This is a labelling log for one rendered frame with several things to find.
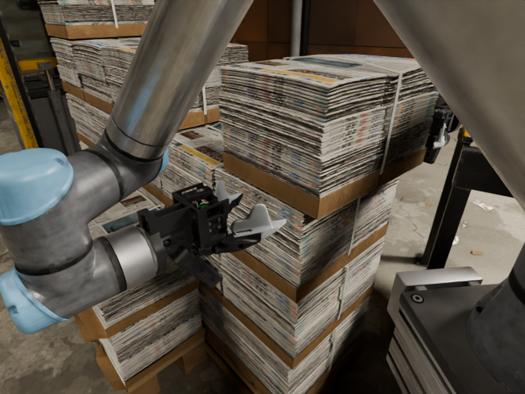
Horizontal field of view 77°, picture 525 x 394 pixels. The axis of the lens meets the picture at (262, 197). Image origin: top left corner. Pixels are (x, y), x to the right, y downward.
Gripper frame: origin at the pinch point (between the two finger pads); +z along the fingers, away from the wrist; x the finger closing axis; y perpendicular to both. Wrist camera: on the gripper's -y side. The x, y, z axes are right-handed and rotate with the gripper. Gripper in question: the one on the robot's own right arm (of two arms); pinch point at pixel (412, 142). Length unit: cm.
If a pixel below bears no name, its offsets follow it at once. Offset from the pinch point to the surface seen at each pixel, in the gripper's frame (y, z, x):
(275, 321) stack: -37, 44, -4
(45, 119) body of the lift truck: -22, 55, -181
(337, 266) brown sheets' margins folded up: -22.6, 30.8, 2.5
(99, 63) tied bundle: 15, 48, -86
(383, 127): 11.1, 27.4, 6.1
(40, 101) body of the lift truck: -12, 55, -181
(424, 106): 12.7, 13.2, 6.6
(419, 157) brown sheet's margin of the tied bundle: 0.8, 10.3, 6.8
